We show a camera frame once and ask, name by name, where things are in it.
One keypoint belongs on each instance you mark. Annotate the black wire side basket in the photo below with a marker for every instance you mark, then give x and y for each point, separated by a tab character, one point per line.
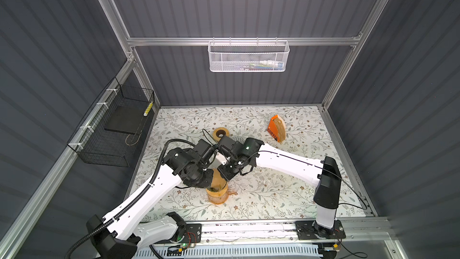
94	145

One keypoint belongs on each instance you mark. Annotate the white wire wall basket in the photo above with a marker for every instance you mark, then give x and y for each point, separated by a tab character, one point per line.
227	56

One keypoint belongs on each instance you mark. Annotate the tubes in white basket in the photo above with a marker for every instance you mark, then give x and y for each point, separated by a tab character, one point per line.
269	65

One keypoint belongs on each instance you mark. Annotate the green glass dripper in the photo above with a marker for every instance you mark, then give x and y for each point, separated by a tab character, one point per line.
218	189

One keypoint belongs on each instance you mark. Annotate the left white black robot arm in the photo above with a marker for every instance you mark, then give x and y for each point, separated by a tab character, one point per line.
143	194

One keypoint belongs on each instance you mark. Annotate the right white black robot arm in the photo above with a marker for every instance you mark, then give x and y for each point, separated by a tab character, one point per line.
323	175

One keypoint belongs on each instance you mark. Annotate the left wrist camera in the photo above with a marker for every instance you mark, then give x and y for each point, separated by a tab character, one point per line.
204	151

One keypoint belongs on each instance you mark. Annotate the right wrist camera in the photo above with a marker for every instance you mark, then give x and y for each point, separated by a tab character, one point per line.
229	147

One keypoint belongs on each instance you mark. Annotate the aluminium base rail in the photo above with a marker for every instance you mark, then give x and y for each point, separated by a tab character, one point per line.
272	231

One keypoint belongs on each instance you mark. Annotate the black foam pad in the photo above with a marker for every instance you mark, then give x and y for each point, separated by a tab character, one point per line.
127	120

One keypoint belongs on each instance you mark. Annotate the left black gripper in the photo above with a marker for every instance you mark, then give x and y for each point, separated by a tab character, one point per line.
207	182

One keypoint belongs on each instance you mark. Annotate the orange coffee filter holder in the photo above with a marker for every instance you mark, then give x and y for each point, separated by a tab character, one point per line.
277	128

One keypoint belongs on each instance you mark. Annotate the floral table mat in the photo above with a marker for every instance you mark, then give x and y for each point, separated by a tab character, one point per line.
263	193

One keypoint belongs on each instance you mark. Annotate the yellow marker pen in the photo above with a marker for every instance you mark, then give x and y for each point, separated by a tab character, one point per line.
148	109

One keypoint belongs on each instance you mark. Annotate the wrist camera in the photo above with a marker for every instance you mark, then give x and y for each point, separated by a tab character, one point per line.
229	147
204	151

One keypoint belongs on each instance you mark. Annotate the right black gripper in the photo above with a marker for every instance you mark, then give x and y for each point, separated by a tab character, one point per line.
225	175

